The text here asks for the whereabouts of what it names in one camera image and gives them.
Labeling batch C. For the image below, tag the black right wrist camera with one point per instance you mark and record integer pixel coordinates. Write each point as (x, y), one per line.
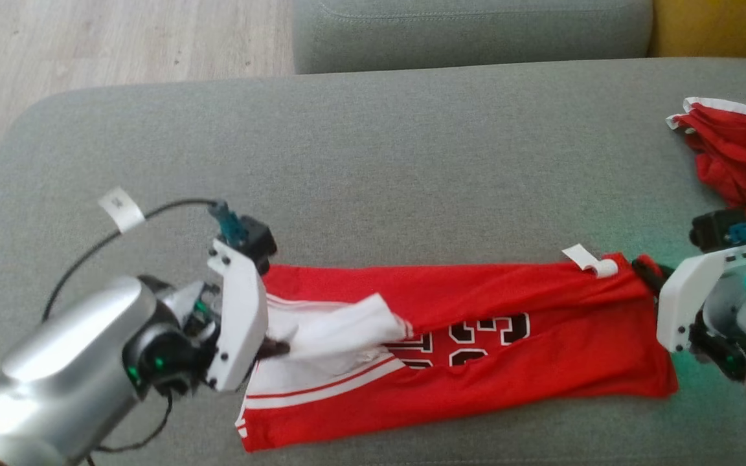
(713, 230)

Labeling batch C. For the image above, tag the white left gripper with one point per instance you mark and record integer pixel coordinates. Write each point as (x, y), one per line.
(240, 323)

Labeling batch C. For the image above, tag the grey sofa back cushion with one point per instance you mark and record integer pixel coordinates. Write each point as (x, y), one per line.
(476, 35)

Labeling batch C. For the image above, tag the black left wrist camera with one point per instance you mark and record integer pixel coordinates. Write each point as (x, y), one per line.
(258, 243)

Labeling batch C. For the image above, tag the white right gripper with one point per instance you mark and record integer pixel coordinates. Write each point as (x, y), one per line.
(690, 298)

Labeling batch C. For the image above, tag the yellow sofa cushion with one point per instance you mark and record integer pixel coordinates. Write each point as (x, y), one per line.
(716, 29)

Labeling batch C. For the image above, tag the red basketball jersey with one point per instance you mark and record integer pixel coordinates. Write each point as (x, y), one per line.
(509, 388)

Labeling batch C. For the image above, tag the red and white shorts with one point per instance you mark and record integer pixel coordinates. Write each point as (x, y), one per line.
(742, 155)

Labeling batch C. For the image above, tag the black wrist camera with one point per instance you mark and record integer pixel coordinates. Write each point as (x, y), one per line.
(258, 243)
(713, 230)

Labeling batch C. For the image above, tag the grey fabric sofa seat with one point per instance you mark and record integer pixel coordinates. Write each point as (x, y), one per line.
(412, 162)

